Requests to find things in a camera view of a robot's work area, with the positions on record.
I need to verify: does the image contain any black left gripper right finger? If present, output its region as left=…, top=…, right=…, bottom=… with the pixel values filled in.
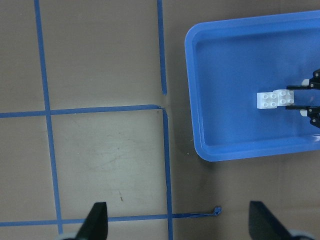
left=248, top=201, right=293, bottom=240

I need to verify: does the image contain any blue plastic tray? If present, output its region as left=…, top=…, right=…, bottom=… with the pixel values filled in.
left=185, top=10, right=320, bottom=162

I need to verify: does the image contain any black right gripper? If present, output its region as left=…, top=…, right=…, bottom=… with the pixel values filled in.
left=285, top=69, right=320, bottom=128

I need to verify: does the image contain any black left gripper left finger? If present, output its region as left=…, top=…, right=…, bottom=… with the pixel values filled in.
left=74, top=202, right=108, bottom=240

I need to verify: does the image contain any white block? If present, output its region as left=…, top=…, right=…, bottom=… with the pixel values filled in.
left=256, top=92, right=278, bottom=110
left=273, top=89, right=295, bottom=107

